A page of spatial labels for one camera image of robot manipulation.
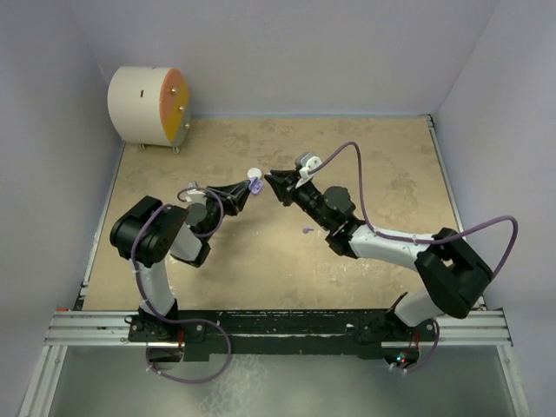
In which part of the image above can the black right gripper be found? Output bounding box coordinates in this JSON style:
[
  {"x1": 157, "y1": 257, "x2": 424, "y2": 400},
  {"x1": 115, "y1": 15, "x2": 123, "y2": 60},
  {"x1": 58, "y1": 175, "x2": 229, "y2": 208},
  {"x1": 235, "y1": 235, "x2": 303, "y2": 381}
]
[{"x1": 266, "y1": 169, "x2": 333, "y2": 230}]

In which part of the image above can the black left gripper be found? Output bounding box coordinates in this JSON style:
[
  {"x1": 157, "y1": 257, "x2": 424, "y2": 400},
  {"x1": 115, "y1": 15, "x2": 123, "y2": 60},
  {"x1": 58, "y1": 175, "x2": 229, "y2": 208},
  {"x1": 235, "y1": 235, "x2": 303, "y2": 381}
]
[{"x1": 202, "y1": 180, "x2": 251, "y2": 242}]

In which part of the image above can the purple earbud charging case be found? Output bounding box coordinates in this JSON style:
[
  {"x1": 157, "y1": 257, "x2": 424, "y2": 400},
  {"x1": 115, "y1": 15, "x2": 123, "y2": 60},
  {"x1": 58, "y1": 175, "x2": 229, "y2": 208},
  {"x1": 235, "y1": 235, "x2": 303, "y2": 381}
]
[{"x1": 248, "y1": 177, "x2": 264, "y2": 195}]

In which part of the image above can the white earbud charging case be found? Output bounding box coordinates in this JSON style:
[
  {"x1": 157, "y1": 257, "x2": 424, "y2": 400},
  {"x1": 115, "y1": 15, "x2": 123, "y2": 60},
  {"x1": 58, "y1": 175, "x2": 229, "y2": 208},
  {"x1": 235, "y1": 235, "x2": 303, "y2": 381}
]
[{"x1": 247, "y1": 168, "x2": 262, "y2": 180}]

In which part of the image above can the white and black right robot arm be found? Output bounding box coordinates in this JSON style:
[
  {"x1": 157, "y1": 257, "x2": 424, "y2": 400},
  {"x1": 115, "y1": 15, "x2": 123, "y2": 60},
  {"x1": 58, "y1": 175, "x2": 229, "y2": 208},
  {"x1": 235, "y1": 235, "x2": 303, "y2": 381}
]
[{"x1": 264, "y1": 170, "x2": 493, "y2": 340}]

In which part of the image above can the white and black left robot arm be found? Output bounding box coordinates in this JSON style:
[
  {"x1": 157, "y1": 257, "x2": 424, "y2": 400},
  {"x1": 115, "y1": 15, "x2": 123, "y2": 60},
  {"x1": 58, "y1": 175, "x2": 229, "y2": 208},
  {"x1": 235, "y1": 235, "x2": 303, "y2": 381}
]
[{"x1": 109, "y1": 180, "x2": 251, "y2": 341}]

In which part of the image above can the white cylinder with orange face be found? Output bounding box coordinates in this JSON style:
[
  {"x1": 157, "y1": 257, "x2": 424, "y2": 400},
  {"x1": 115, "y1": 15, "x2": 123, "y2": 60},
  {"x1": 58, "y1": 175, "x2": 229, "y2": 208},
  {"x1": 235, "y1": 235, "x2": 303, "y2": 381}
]
[{"x1": 107, "y1": 66, "x2": 191, "y2": 153}]

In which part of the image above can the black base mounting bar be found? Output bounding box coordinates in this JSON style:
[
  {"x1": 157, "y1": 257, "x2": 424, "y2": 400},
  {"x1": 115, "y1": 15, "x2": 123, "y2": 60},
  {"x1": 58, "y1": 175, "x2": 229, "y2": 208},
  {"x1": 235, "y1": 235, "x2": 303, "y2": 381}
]
[{"x1": 124, "y1": 308, "x2": 437, "y2": 361}]

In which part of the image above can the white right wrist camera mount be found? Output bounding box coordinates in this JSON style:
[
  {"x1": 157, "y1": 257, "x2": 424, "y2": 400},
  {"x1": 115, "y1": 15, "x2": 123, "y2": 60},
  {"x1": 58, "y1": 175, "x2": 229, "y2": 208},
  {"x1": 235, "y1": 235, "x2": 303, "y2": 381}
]
[{"x1": 295, "y1": 152, "x2": 322, "y2": 189}]

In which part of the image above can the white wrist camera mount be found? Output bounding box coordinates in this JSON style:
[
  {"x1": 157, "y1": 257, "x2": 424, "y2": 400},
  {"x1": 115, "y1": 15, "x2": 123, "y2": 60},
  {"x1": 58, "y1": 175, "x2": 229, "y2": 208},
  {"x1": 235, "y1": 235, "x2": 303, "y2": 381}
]
[
  {"x1": 177, "y1": 182, "x2": 206, "y2": 204},
  {"x1": 295, "y1": 152, "x2": 322, "y2": 189}
]

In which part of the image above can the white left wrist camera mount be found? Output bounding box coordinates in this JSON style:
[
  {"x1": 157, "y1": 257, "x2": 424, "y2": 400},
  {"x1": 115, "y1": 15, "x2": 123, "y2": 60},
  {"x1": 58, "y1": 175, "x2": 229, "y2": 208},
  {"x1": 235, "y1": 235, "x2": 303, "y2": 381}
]
[{"x1": 177, "y1": 182, "x2": 206, "y2": 204}]

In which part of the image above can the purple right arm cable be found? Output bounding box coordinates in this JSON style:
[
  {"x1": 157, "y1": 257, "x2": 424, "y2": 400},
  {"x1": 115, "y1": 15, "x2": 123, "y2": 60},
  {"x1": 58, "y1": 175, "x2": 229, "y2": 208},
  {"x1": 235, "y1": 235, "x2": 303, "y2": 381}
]
[{"x1": 312, "y1": 142, "x2": 520, "y2": 374}]

